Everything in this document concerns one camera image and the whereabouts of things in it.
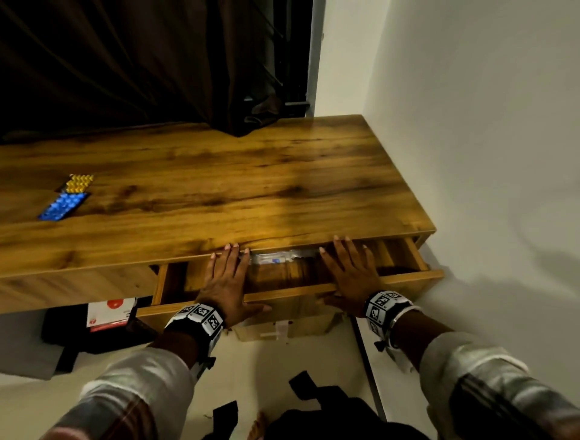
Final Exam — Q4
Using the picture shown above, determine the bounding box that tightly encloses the blue pill blister pack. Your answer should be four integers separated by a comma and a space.
38, 192, 89, 222

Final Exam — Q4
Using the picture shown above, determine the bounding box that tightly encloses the left wrist marker band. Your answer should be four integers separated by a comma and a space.
164, 303, 226, 369

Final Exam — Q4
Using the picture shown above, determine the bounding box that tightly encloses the yellow pill blister pack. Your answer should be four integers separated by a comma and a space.
63, 173, 95, 194

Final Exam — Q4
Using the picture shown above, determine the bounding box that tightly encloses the wrist marker band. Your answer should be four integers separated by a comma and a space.
364, 290, 423, 352
164, 303, 226, 369

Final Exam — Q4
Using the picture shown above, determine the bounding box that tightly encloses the person's left forearm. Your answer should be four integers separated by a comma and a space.
41, 333, 205, 440

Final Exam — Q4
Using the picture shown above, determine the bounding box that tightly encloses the clear plastic packet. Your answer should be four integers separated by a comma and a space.
248, 248, 320, 266

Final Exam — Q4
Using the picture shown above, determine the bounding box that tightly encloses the cardboard box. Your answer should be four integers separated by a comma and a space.
233, 313, 345, 343

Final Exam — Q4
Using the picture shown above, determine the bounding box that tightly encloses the right wrist marker band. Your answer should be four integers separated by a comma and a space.
364, 290, 423, 352

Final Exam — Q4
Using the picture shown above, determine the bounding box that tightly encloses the black metal desk leg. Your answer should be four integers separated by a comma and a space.
349, 316, 388, 422

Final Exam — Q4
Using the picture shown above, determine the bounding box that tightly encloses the person's left hand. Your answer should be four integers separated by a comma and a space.
195, 244, 272, 329

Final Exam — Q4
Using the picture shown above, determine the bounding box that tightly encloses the wooden desk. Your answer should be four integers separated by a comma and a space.
0, 114, 438, 315

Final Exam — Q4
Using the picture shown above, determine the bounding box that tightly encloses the person's foot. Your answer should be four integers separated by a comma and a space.
246, 411, 269, 440

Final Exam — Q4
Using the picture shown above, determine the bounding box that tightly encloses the wooden desk drawer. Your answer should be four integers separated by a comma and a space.
136, 236, 445, 334

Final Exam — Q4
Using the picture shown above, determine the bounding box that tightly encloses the white and red box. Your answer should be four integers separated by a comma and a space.
85, 297, 138, 333

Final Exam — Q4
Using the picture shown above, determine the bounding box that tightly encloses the black bag with straps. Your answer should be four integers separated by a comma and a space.
201, 370, 431, 440

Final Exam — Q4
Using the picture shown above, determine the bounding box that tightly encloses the dark brown curtain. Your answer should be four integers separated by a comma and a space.
0, 0, 289, 140

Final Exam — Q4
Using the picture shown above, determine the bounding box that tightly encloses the person's right hand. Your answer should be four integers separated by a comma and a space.
318, 235, 382, 318

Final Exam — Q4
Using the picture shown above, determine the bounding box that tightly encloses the grey window frame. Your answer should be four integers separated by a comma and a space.
305, 0, 326, 118

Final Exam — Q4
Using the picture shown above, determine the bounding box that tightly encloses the person's right forearm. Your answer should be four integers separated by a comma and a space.
389, 309, 580, 440

